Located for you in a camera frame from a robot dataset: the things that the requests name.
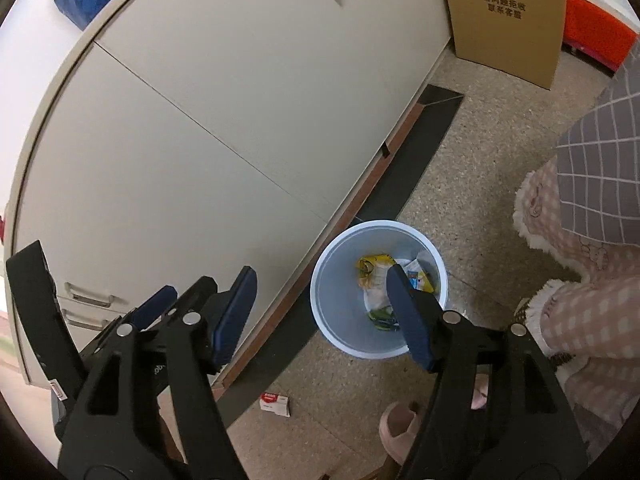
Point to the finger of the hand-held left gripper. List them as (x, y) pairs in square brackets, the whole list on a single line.
[(155, 305)]

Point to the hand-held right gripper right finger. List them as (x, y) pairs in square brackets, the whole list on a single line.
[(407, 315)]

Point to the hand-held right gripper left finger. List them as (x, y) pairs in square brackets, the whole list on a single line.
[(232, 310)]

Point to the white trash bin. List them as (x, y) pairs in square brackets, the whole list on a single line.
[(340, 300)]

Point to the red and white carton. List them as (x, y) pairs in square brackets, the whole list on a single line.
[(275, 402)]

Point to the green wrapper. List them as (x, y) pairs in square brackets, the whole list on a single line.
[(382, 317)]

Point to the white and blue packet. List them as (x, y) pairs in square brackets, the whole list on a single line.
[(422, 275)]

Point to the pink fluffy slipper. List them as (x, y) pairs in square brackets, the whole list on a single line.
[(400, 425)]

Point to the cream cabinet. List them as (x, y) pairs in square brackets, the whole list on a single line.
[(200, 135)]

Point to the purple checked bedsheet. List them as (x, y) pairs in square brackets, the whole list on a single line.
[(600, 160)]

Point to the brown cardboard box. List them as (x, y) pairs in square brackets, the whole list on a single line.
[(500, 45)]

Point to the red storage box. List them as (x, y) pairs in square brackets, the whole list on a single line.
[(595, 30)]

